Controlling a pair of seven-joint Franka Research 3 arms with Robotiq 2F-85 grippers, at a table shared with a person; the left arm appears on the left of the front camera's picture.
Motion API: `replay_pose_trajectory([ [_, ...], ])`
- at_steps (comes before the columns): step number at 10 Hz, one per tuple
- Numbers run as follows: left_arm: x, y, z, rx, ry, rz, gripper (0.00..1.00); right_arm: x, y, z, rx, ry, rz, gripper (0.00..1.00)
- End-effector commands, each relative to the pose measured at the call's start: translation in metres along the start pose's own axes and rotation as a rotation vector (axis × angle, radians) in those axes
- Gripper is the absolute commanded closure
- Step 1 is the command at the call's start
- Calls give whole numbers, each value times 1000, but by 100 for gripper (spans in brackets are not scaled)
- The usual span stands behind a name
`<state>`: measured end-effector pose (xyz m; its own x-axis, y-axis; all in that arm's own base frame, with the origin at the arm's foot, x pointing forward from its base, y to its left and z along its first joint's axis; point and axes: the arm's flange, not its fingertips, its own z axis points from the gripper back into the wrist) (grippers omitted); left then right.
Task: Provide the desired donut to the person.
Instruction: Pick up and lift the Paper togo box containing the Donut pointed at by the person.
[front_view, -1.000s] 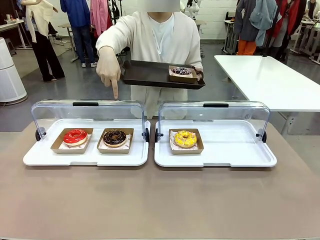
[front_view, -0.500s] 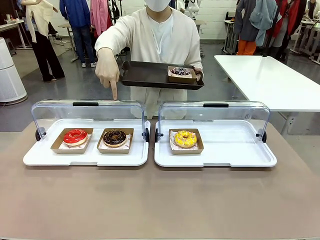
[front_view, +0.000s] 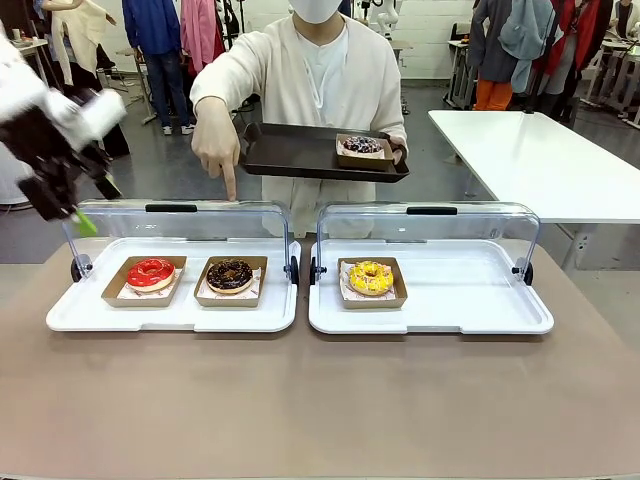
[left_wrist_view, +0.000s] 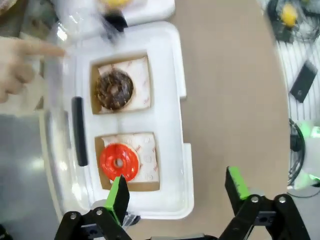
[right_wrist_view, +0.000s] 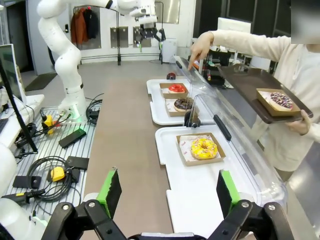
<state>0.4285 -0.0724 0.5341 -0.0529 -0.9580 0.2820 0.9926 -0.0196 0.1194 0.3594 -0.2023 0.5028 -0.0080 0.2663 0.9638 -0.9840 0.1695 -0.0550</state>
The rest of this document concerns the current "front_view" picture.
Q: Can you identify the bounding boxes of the white paper liner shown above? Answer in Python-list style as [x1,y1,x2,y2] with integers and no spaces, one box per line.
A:
[121,268,184,302]
[201,267,263,300]
[337,135,391,158]
[339,262,402,303]

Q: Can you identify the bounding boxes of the purple drizzled donut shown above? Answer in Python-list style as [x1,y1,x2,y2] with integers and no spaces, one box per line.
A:
[342,134,384,155]

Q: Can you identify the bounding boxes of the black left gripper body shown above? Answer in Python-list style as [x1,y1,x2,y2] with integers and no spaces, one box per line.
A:
[0,107,110,222]

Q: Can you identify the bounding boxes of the person's left forearm cream sleeve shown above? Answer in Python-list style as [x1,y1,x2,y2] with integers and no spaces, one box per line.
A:
[372,87,409,146]

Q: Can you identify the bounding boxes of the red glazed donut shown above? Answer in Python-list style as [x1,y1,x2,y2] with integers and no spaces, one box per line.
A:
[126,257,176,293]
[100,255,188,308]

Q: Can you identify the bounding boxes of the chocolate glazed donut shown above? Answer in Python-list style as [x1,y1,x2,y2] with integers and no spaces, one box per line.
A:
[193,255,269,308]

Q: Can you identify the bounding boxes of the person's left hand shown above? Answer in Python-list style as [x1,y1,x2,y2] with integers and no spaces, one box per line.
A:
[388,135,409,166]

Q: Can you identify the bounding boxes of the yellow sprinkled donut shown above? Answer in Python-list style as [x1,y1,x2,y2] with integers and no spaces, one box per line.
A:
[348,260,394,296]

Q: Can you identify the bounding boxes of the dark grey hanging coat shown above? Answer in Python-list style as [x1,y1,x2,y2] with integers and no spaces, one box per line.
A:
[467,0,516,84]

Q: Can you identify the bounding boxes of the person in cream cardigan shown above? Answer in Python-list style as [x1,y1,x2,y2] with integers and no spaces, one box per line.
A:
[189,0,409,240]

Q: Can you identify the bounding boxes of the orange trousers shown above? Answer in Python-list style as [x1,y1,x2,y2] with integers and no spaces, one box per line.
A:
[473,78,514,111]

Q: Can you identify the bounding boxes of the white table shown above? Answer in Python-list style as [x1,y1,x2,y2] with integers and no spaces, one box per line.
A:
[428,110,640,271]

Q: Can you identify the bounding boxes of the blue grey hanging hoodie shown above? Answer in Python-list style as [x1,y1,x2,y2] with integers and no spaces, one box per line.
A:
[497,0,557,95]

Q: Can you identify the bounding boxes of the person's right hand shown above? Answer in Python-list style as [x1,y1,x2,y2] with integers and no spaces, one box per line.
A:
[191,96,243,203]

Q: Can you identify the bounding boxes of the yellow glazed donut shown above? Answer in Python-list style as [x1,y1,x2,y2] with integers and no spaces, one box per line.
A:
[337,257,409,310]

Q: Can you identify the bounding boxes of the white display tray base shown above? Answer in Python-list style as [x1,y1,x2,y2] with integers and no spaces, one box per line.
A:
[45,237,302,335]
[308,238,555,336]

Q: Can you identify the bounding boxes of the white air purifier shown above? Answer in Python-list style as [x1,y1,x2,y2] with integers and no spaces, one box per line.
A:
[0,144,31,206]

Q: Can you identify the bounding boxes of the red hanging garment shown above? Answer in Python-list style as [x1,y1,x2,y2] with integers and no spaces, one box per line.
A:
[532,0,602,76]

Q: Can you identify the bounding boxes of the bystander in cream sweater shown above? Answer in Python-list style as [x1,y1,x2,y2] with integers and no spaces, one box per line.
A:
[42,0,132,160]

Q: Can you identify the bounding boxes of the dark brown serving tray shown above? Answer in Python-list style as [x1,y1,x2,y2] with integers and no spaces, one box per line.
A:
[238,122,411,185]

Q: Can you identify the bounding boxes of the white face mask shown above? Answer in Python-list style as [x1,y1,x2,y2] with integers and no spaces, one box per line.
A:
[289,0,342,24]

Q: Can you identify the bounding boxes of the bystander in blue top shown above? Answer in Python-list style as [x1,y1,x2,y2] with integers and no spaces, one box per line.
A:
[122,0,196,137]

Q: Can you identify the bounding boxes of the person's right forearm cream sleeve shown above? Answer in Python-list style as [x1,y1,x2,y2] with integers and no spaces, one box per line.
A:
[189,52,251,115]

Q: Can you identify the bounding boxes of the clear plastic display lid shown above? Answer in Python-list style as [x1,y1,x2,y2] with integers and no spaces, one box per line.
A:
[61,198,291,281]
[316,201,542,281]

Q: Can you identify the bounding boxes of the pink hanging garment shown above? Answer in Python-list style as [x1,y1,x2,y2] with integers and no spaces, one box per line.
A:
[179,0,224,77]

